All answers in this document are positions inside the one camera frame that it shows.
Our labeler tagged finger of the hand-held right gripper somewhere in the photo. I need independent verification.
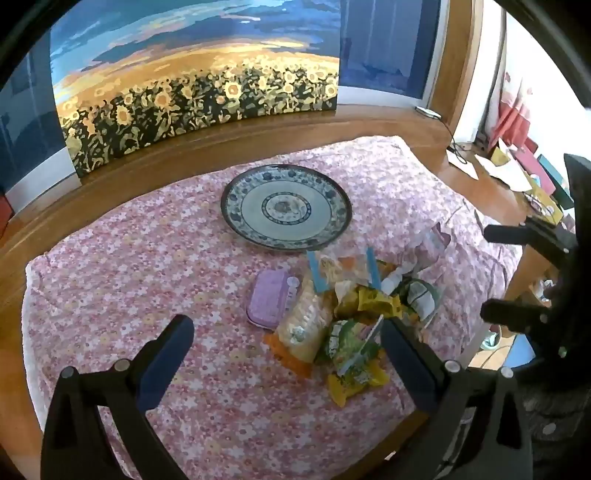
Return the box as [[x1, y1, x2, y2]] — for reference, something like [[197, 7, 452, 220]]
[[480, 298, 555, 340], [483, 217, 576, 253]]

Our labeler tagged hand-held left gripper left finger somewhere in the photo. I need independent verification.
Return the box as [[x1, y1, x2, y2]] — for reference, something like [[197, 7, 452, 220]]
[[41, 314, 195, 480]]

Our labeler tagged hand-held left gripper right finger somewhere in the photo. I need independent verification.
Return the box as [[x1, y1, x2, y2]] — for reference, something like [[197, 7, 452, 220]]
[[379, 316, 536, 480]]

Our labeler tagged light green snack packet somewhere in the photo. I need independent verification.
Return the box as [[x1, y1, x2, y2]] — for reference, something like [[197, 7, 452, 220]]
[[323, 316, 391, 408]]

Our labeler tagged dark green snack packet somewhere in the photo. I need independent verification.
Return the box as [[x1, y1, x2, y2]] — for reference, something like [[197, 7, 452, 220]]
[[394, 276, 445, 329]]

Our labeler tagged yellow snack packet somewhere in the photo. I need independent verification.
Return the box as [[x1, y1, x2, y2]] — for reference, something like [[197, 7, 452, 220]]
[[335, 282, 403, 321]]

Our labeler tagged orange-edged cracker packet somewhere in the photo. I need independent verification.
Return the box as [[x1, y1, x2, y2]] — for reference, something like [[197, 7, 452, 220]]
[[262, 277, 340, 380]]

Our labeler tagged purple tin box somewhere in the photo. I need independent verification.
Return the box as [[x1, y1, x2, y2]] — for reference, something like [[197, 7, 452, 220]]
[[246, 270, 294, 329]]

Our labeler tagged clear blue-edged snack packet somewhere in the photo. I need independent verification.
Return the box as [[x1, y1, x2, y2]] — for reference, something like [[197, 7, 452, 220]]
[[306, 247, 383, 296]]

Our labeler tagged blue patterned ceramic plate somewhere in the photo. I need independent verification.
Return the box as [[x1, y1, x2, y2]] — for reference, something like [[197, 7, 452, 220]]
[[220, 164, 353, 252]]

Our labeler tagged yellow box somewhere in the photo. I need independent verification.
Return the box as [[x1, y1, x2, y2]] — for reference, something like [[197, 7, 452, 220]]
[[525, 175, 565, 223]]

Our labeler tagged white paper sheet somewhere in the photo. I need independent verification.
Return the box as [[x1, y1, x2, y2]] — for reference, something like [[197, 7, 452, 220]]
[[473, 151, 535, 193]]

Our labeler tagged teal box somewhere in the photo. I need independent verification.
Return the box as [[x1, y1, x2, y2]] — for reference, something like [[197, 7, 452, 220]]
[[537, 154, 572, 209]]

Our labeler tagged red folder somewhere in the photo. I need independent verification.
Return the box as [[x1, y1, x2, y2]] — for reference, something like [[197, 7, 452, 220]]
[[509, 142, 556, 195]]

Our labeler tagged pink floral blanket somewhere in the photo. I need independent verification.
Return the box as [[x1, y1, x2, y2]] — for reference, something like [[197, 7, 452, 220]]
[[21, 135, 525, 480]]

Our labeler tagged red pink cloth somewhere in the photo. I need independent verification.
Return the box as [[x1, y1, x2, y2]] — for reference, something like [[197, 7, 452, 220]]
[[491, 71, 539, 153]]

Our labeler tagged sunflower field painting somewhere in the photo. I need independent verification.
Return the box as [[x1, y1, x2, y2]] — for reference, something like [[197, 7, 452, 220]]
[[48, 0, 341, 178]]

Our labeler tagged black charger cable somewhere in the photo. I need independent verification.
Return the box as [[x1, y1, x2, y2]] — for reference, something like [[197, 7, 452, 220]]
[[438, 114, 468, 163]]

